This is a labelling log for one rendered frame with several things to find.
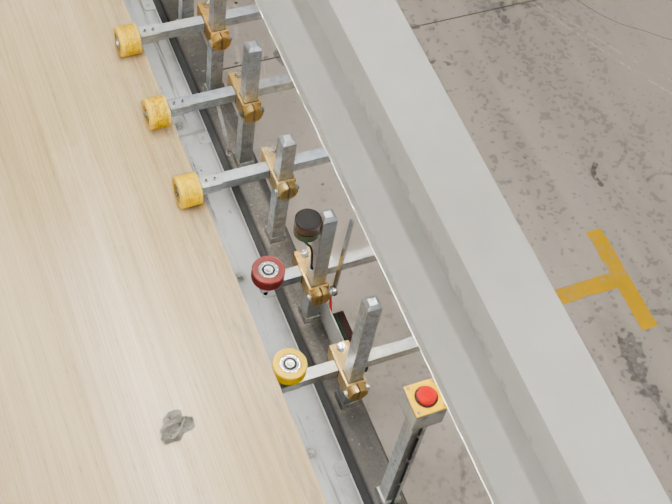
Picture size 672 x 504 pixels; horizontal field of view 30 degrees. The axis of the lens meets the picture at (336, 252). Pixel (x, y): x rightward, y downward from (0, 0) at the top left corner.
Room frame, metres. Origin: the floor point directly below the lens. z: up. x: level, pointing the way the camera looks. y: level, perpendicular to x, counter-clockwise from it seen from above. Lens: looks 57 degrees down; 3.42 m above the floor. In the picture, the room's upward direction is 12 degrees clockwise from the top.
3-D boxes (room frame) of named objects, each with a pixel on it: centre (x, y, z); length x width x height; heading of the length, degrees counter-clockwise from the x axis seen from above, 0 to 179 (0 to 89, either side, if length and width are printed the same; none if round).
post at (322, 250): (1.60, 0.03, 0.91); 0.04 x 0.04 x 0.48; 31
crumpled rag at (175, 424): (1.13, 0.27, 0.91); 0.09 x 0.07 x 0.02; 150
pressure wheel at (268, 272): (1.57, 0.15, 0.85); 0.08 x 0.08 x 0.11
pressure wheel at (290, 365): (1.34, 0.05, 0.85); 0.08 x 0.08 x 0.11
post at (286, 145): (1.81, 0.16, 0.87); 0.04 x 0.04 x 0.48; 31
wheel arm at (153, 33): (2.28, 0.43, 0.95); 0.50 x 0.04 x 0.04; 121
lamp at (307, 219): (1.57, 0.07, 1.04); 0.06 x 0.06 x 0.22; 31
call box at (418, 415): (1.16, -0.23, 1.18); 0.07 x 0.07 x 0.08; 31
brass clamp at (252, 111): (2.04, 0.31, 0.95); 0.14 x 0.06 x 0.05; 31
